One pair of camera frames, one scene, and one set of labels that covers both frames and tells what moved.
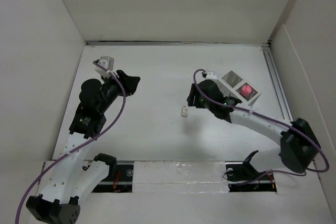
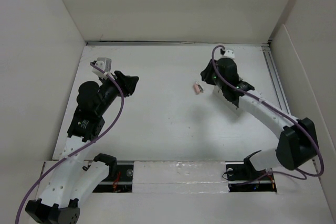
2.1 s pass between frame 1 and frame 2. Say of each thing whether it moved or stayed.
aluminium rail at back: stayed
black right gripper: moved
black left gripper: stayed
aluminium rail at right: stayed
